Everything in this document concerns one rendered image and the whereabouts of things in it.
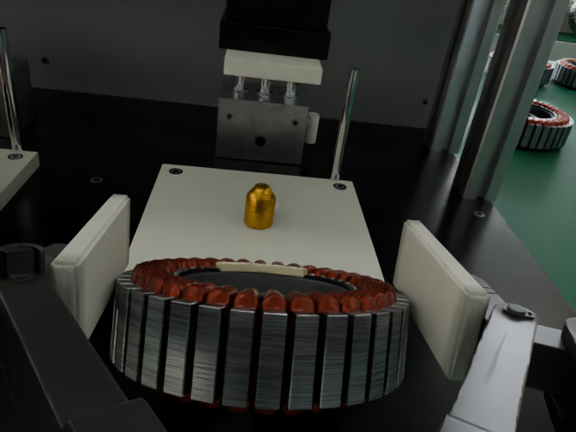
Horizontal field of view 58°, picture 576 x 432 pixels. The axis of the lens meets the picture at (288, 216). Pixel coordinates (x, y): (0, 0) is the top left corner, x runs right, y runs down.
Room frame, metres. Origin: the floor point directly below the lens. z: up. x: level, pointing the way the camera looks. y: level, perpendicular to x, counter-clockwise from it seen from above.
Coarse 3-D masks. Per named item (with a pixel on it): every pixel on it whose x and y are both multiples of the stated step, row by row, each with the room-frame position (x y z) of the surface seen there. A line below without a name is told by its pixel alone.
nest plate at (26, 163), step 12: (0, 156) 0.33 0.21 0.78; (12, 156) 0.34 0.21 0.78; (24, 156) 0.34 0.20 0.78; (36, 156) 0.34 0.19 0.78; (0, 168) 0.32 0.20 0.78; (12, 168) 0.32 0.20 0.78; (24, 168) 0.32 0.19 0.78; (36, 168) 0.34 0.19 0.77; (0, 180) 0.30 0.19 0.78; (12, 180) 0.30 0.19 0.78; (24, 180) 0.32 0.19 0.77; (0, 192) 0.28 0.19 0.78; (12, 192) 0.30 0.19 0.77; (0, 204) 0.28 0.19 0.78
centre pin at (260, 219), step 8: (256, 184) 0.29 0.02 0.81; (264, 184) 0.30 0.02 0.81; (248, 192) 0.29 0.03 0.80; (256, 192) 0.29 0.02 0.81; (264, 192) 0.29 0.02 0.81; (272, 192) 0.29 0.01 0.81; (248, 200) 0.29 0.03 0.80; (256, 200) 0.29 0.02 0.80; (264, 200) 0.29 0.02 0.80; (272, 200) 0.29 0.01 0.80; (248, 208) 0.29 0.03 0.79; (256, 208) 0.28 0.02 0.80; (264, 208) 0.28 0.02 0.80; (272, 208) 0.29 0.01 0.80; (248, 216) 0.29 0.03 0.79; (256, 216) 0.28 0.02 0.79; (264, 216) 0.28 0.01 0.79; (272, 216) 0.29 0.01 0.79; (248, 224) 0.29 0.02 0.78; (256, 224) 0.28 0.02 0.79; (264, 224) 0.29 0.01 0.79; (272, 224) 0.29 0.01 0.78
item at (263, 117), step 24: (240, 96) 0.42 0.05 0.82; (264, 96) 0.43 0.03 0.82; (288, 96) 0.43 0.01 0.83; (240, 120) 0.41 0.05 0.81; (264, 120) 0.41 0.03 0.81; (288, 120) 0.42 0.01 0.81; (216, 144) 0.41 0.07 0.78; (240, 144) 0.41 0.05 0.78; (264, 144) 0.41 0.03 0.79; (288, 144) 0.42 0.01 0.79
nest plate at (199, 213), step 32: (160, 192) 0.31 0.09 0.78; (192, 192) 0.32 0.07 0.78; (224, 192) 0.33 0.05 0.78; (288, 192) 0.34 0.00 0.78; (320, 192) 0.35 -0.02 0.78; (352, 192) 0.36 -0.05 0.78; (160, 224) 0.27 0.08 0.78; (192, 224) 0.28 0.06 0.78; (224, 224) 0.28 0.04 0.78; (288, 224) 0.30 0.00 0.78; (320, 224) 0.30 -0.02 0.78; (352, 224) 0.31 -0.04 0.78; (160, 256) 0.24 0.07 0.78; (192, 256) 0.24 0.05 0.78; (224, 256) 0.25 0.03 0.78; (256, 256) 0.25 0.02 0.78; (288, 256) 0.26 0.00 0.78; (320, 256) 0.26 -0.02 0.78; (352, 256) 0.27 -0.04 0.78
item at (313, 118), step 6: (312, 114) 0.43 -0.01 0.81; (318, 114) 0.43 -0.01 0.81; (312, 120) 0.43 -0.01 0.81; (318, 120) 0.43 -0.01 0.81; (312, 126) 0.43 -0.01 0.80; (306, 132) 0.43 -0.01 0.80; (312, 132) 0.43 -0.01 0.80; (306, 138) 0.43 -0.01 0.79; (312, 138) 0.43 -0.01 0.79; (306, 144) 0.43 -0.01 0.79; (312, 144) 0.43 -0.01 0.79
